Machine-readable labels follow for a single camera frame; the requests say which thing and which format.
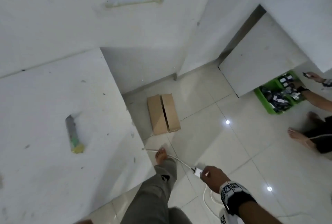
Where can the person's right hand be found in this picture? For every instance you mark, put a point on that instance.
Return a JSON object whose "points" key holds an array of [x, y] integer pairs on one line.
{"points": [[215, 178]]}

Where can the person's right fingers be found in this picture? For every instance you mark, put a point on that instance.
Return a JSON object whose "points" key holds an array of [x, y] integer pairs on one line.
{"points": [[205, 174]]}

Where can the white power bank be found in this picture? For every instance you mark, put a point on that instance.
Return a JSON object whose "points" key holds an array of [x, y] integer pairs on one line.
{"points": [[198, 171]]}

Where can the another person's forearm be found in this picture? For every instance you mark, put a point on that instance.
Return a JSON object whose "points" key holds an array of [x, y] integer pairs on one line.
{"points": [[317, 100]]}

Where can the person's right forearm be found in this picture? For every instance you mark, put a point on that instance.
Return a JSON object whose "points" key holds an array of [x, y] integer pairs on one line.
{"points": [[259, 213]]}

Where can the person's bare foot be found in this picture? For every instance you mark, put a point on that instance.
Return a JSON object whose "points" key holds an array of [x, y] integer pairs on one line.
{"points": [[160, 156]]}

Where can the person's grey trouser leg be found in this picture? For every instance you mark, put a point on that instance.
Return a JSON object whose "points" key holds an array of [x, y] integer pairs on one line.
{"points": [[153, 195]]}

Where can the brown cardboard box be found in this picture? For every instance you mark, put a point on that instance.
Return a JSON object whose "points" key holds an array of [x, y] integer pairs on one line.
{"points": [[163, 113]]}

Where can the large green plastic crate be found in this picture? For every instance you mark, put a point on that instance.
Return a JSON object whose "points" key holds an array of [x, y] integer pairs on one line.
{"points": [[269, 106]]}

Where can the pile of dark small devices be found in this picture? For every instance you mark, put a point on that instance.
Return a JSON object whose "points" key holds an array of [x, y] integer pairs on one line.
{"points": [[278, 100]]}

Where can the small green plastic crate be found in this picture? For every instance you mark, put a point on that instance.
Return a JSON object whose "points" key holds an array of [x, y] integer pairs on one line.
{"points": [[278, 80]]}

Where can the grey green glue tube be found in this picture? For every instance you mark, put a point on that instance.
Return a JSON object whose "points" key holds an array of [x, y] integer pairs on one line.
{"points": [[73, 133]]}

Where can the black wrist camera band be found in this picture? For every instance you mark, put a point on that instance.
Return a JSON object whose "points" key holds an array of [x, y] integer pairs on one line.
{"points": [[237, 195]]}

